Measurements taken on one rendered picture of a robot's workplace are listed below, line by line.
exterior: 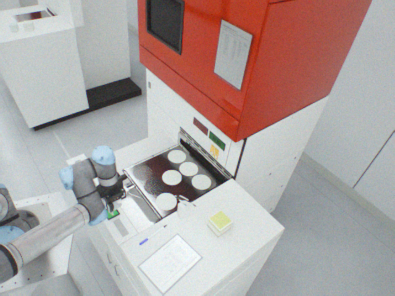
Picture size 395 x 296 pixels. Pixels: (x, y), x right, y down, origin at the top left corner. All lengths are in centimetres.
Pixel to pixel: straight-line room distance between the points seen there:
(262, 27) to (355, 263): 210
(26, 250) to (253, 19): 95
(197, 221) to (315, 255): 144
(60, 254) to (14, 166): 173
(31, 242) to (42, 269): 52
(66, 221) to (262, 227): 79
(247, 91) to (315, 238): 177
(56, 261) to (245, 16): 122
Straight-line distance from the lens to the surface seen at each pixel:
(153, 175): 152
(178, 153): 164
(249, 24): 104
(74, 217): 100
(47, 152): 309
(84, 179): 104
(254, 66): 106
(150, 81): 182
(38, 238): 94
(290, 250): 250
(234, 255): 125
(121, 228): 129
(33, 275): 144
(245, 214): 136
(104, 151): 105
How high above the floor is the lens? 206
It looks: 44 degrees down
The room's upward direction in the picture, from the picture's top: 8 degrees clockwise
